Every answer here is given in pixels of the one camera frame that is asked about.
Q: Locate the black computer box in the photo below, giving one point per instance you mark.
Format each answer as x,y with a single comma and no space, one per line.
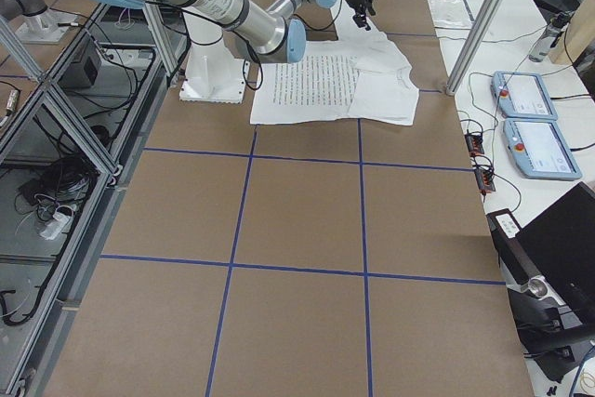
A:
505,231

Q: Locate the grey controller box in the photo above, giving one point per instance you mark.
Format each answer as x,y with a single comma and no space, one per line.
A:
83,69

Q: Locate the upper blue teach pendant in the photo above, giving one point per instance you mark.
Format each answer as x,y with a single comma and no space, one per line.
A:
522,95

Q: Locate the blue teach pendant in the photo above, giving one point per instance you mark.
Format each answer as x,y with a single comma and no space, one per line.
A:
539,150
522,95

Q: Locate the clear plastic water bottle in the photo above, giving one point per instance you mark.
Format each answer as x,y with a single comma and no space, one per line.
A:
549,37

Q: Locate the aluminium frame rail structure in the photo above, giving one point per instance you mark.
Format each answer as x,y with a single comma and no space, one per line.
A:
74,148

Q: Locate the lower blue teach pendant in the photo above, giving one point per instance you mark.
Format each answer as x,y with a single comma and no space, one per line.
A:
539,150

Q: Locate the white power strip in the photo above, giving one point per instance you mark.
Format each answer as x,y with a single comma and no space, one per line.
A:
61,218

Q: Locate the white printed long-sleeve shirt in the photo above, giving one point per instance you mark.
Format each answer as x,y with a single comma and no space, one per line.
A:
339,80

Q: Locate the clear plastic sheet black-edged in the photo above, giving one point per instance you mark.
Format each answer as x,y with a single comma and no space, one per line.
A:
451,14

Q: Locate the upper orange black terminal board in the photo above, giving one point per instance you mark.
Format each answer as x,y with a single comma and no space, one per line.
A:
474,142

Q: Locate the aluminium frame post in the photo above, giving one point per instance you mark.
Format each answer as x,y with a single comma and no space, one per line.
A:
477,32

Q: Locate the lower orange black terminal board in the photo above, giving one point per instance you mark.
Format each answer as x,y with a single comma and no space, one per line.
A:
485,179

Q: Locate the orange black terminal board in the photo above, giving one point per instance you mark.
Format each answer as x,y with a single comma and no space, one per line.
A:
474,142
485,179

